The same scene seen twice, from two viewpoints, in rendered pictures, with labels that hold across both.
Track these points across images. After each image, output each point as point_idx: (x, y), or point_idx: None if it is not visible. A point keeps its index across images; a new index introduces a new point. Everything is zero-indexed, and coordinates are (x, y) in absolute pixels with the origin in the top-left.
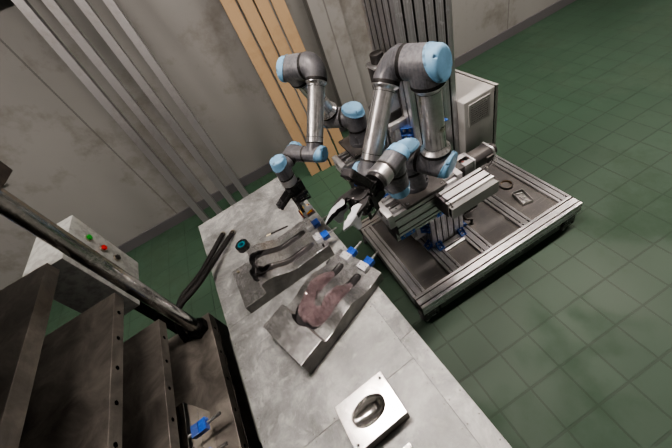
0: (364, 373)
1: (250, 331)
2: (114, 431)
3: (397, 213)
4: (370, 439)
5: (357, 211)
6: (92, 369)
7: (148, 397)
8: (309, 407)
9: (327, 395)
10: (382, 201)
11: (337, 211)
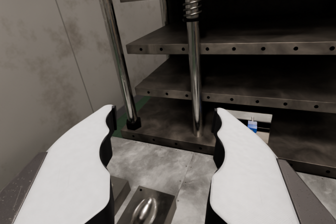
0: None
1: (331, 198)
2: (242, 47)
3: None
4: (133, 198)
5: (41, 166)
6: (303, 37)
7: (285, 92)
8: (203, 192)
9: (196, 209)
10: None
11: (221, 159)
